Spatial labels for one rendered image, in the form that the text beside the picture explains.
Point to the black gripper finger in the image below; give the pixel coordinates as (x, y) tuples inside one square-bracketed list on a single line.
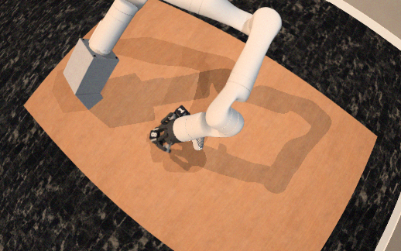
[(164, 123), (159, 143)]

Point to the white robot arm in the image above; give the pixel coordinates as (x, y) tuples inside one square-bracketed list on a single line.
[(220, 119)]

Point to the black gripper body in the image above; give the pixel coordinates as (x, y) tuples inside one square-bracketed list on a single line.
[(171, 134)]

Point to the black calendar cube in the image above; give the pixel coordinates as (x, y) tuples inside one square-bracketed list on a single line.
[(181, 111), (154, 134)]

